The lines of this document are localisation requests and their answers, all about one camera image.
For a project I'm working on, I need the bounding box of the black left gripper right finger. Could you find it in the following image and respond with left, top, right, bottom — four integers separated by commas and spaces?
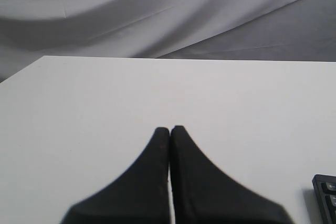
170, 126, 293, 223

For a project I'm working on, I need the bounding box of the grey backdrop cloth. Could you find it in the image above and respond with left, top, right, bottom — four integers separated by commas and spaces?
1, 0, 335, 80

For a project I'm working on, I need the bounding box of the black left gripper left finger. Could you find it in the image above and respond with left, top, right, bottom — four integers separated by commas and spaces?
62, 127, 171, 223

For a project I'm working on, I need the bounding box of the black acer keyboard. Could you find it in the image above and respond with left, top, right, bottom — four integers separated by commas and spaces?
312, 174, 336, 224

